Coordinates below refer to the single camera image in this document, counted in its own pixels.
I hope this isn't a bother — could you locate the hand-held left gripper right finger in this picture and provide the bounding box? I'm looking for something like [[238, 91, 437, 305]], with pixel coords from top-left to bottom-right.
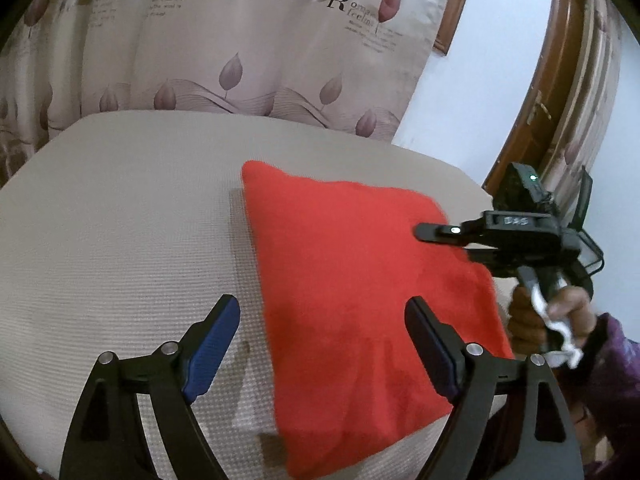
[[404, 296, 586, 480]]

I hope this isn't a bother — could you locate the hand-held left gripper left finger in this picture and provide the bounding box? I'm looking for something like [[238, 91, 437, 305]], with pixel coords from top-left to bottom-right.
[[59, 294, 242, 480]]

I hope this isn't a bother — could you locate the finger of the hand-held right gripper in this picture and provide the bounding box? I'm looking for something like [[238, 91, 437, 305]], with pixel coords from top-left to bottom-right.
[[465, 245, 501, 267], [414, 221, 486, 245]]

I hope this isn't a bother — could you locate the red knit sweater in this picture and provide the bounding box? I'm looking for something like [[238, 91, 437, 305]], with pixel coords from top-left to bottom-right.
[[241, 160, 516, 478]]

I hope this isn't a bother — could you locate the person's right forearm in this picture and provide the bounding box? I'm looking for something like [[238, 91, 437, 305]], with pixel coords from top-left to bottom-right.
[[555, 312, 640, 480]]

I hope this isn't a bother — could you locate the person's right hand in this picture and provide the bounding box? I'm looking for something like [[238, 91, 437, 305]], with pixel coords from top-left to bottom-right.
[[507, 282, 598, 361]]

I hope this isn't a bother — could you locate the white cloth strip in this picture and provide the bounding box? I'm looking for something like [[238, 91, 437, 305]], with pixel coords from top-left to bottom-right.
[[529, 284, 584, 367]]

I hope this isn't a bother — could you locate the brass door latch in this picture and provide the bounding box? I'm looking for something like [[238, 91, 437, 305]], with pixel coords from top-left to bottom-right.
[[525, 90, 553, 123]]

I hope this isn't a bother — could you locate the brown wooden door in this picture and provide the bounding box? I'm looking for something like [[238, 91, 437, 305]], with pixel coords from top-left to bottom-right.
[[482, 0, 586, 191]]

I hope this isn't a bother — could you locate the beige leaf-print curtain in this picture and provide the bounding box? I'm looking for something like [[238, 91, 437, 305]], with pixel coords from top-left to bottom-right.
[[0, 0, 468, 186]]

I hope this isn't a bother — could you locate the wooden window frame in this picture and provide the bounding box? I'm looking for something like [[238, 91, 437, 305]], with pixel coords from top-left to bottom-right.
[[432, 0, 481, 56]]

